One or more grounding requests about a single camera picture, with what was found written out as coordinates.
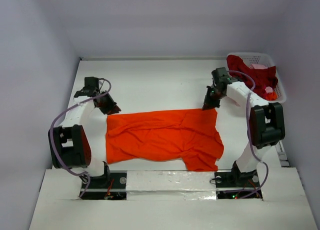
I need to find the orange t-shirt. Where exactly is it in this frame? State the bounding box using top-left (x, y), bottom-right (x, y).
top-left (105, 108), bottom-right (224, 172)

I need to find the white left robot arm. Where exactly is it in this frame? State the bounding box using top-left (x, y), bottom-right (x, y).
top-left (48, 76), bottom-right (121, 187)

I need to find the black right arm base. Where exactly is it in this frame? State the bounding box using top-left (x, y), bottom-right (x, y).
top-left (209, 171), bottom-right (263, 200)

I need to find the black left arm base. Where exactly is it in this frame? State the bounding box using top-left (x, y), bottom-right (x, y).
top-left (79, 171), bottom-right (127, 201)

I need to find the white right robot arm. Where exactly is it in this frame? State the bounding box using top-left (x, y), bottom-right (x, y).
top-left (202, 67), bottom-right (286, 189)

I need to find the pink garment in basket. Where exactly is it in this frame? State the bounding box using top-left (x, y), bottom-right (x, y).
top-left (249, 63), bottom-right (268, 70)

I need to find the dark red t-shirt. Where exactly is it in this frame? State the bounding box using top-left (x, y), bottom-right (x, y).
top-left (226, 55), bottom-right (278, 99)

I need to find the white plastic basket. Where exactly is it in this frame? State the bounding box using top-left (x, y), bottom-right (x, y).
top-left (226, 52), bottom-right (287, 103)

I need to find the orange-red garment in basket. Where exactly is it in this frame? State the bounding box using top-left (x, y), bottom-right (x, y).
top-left (265, 91), bottom-right (278, 101)

